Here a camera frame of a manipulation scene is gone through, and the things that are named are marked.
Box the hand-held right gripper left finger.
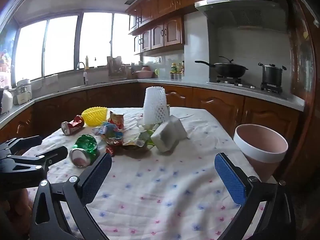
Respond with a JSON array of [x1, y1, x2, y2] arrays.
[[30, 152, 112, 240]]

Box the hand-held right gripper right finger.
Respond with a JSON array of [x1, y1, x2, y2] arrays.
[[214, 152, 297, 240]]

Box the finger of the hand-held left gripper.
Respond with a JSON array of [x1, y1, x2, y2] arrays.
[[0, 135, 43, 157], [0, 145, 68, 188]]

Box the pink bin with white rim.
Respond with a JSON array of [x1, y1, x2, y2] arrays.
[[234, 124, 289, 182]]

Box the red and gold snack wrapper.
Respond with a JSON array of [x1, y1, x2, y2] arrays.
[[108, 110, 125, 130]]

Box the person's left hand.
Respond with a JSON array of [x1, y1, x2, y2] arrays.
[[9, 187, 33, 218]]

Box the crushed green can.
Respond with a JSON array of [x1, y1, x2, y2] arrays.
[[69, 134, 101, 168]]

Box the crumpled red wrapper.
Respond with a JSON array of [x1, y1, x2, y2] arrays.
[[105, 136, 124, 157]]

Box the white rice cooker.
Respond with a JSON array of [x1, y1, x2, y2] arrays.
[[0, 89, 13, 114]]

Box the crumpled blue silver wrapper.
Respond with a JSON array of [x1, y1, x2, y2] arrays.
[[92, 121, 124, 140]]

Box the white countertop appliance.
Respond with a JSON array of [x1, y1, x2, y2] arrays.
[[12, 79, 33, 105]]

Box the crushed red can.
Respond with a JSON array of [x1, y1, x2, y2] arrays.
[[61, 115, 85, 136]]

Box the green and yellow wrapper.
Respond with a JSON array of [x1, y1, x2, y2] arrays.
[[124, 129, 157, 151]]

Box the yellow foam fruit net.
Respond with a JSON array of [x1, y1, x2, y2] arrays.
[[82, 107, 108, 127]]

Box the white foam block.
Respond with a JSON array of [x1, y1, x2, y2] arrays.
[[170, 115, 188, 140], [151, 121, 179, 153]]

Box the wooden base cabinets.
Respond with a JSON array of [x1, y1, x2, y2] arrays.
[[0, 81, 300, 155]]

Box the chrome sink faucet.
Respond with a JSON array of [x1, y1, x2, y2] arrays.
[[76, 62, 89, 85]]

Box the white foam fruit net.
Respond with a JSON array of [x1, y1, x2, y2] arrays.
[[143, 86, 171, 126]]

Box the gas stove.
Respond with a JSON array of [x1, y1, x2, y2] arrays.
[[207, 76, 288, 94]]

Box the grey kitchen countertop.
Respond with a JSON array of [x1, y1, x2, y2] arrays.
[[0, 77, 305, 128]]

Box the kitchen window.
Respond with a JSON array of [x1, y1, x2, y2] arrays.
[[15, 12, 140, 80]]

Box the black wok with lid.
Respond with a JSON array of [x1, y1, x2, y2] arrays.
[[195, 56, 249, 78]]

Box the steel stock pot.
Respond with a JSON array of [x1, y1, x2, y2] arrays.
[[258, 62, 287, 85]]

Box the pink lidded pot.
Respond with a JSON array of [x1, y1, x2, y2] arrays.
[[135, 67, 153, 79]]

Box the condiment bottles set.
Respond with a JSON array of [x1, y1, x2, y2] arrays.
[[170, 61, 185, 80]]

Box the brown wooden door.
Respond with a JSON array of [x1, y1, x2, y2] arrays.
[[282, 0, 318, 140]]

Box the steel range hood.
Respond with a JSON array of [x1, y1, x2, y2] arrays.
[[194, 0, 280, 28]]

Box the small wooden wall cabinets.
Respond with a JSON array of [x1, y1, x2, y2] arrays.
[[128, 15, 185, 57]]

